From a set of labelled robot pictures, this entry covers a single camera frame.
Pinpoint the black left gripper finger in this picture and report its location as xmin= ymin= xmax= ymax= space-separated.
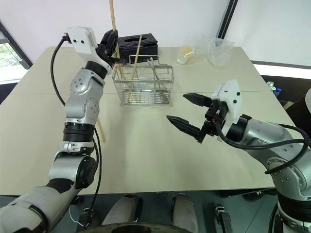
xmin=107 ymin=29 xmax=120 ymax=56
xmin=101 ymin=31 xmax=113 ymax=49

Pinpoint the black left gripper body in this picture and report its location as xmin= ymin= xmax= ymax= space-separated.
xmin=96 ymin=42 xmax=121 ymax=67

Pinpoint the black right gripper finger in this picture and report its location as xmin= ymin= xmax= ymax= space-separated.
xmin=182 ymin=92 xmax=213 ymax=108
xmin=166 ymin=115 xmax=203 ymax=141

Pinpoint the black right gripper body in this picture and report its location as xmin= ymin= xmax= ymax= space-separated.
xmin=195 ymin=100 xmax=229 ymax=144

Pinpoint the wooden chopstick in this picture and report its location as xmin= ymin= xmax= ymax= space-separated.
xmin=131 ymin=34 xmax=143 ymax=81
xmin=109 ymin=0 xmax=126 ymax=81

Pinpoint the black tissue box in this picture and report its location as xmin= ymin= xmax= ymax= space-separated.
xmin=117 ymin=33 xmax=160 ymax=60

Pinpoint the paper cup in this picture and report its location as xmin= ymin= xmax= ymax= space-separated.
xmin=177 ymin=46 xmax=195 ymax=65

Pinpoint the clear plastic bag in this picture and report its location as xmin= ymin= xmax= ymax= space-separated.
xmin=207 ymin=37 xmax=236 ymax=67
xmin=188 ymin=35 xmax=212 ymax=65

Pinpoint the blue capped bottle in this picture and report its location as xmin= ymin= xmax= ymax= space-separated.
xmin=266 ymin=81 xmax=284 ymax=99

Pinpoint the grey rounded foot shape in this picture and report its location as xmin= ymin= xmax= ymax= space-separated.
xmin=101 ymin=194 xmax=142 ymax=226
xmin=171 ymin=192 xmax=198 ymax=233

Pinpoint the black stand leg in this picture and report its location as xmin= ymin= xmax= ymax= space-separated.
xmin=214 ymin=203 xmax=234 ymax=233
xmin=82 ymin=206 xmax=96 ymax=229

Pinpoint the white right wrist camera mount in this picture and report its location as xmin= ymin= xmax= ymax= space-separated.
xmin=210 ymin=79 xmax=243 ymax=142

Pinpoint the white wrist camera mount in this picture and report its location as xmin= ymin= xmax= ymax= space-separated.
xmin=66 ymin=26 xmax=113 ymax=71
xmin=210 ymin=79 xmax=243 ymax=142

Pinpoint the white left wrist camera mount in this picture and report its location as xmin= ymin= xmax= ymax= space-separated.
xmin=66 ymin=26 xmax=113 ymax=71

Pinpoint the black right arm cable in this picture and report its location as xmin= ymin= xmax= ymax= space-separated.
xmin=217 ymin=122 xmax=311 ymax=175

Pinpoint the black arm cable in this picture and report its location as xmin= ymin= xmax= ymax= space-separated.
xmin=217 ymin=122 xmax=311 ymax=175
xmin=50 ymin=32 xmax=102 ymax=227

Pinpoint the metal wire basket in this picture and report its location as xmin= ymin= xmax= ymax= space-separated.
xmin=112 ymin=55 xmax=175 ymax=108

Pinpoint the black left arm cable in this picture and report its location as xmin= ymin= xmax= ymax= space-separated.
xmin=50 ymin=32 xmax=102 ymax=227

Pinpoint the dark vertical post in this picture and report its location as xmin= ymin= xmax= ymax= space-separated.
xmin=217 ymin=0 xmax=239 ymax=40

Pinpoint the black window frame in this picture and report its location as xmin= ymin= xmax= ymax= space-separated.
xmin=0 ymin=19 xmax=34 ymax=71

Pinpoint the thin white wire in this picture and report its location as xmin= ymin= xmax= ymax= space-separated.
xmin=69 ymin=210 xmax=86 ymax=227

